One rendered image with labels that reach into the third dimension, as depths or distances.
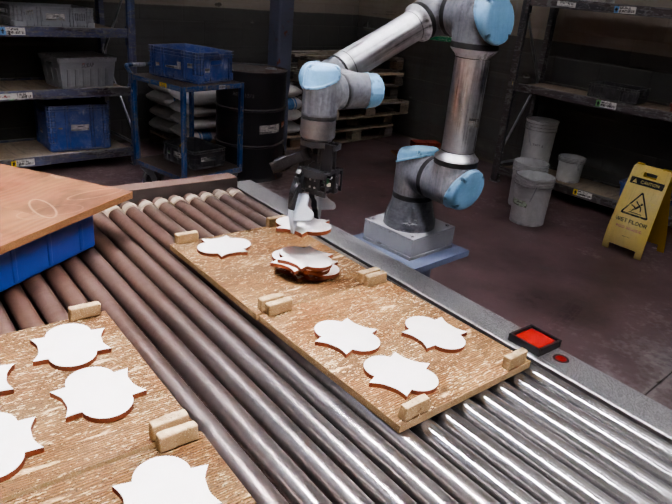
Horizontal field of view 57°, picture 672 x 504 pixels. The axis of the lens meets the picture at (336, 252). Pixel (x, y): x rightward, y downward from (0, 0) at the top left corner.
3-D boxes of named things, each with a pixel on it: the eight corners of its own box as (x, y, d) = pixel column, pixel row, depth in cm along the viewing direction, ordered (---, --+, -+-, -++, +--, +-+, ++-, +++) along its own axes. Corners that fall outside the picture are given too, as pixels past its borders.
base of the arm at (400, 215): (409, 210, 193) (413, 180, 189) (445, 227, 183) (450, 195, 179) (372, 218, 185) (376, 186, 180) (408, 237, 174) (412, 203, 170)
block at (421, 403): (422, 404, 104) (424, 391, 103) (430, 410, 102) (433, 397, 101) (396, 417, 100) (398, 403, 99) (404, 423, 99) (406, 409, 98)
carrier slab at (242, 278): (286, 227, 177) (286, 222, 176) (383, 284, 148) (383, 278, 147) (169, 249, 156) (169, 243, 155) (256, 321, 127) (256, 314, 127)
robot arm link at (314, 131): (293, 117, 131) (314, 112, 137) (292, 139, 132) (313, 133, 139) (324, 124, 127) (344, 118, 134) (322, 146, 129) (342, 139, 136)
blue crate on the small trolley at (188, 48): (185, 71, 479) (185, 42, 471) (235, 81, 456) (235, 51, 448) (146, 74, 450) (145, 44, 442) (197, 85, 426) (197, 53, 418)
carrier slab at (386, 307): (384, 284, 148) (384, 278, 148) (529, 367, 120) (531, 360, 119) (258, 322, 127) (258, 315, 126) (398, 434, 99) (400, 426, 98)
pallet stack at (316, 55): (348, 121, 787) (355, 48, 752) (407, 139, 720) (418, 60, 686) (263, 129, 702) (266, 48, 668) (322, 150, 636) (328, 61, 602)
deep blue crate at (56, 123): (95, 137, 557) (92, 95, 542) (112, 147, 528) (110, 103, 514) (35, 141, 527) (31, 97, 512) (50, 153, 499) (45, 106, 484)
